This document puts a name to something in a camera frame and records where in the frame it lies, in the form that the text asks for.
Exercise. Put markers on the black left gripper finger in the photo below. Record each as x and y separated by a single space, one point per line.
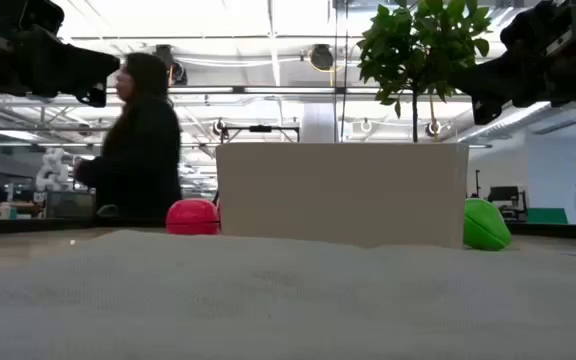
73 65

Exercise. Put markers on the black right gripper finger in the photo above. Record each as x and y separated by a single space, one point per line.
488 80

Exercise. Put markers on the green toy produce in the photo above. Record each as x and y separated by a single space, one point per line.
485 226

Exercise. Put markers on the translucent plastic tupperware container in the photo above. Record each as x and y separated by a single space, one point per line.
343 192

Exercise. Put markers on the red toy tomato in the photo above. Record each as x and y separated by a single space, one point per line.
192 217

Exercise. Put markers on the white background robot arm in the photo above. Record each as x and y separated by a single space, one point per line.
53 170

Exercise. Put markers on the green potted plant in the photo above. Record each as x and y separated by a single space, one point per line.
418 45

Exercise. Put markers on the black ceiling light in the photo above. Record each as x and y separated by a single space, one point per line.
173 65
321 57

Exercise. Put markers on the person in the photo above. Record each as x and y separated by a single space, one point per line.
140 155

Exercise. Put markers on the black background workstation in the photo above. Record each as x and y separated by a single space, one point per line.
508 200

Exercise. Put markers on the grey storage crate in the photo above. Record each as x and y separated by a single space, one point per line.
70 204

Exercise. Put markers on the green board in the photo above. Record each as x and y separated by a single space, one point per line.
547 216

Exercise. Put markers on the black overhead rig bar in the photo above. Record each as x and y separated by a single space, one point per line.
260 129

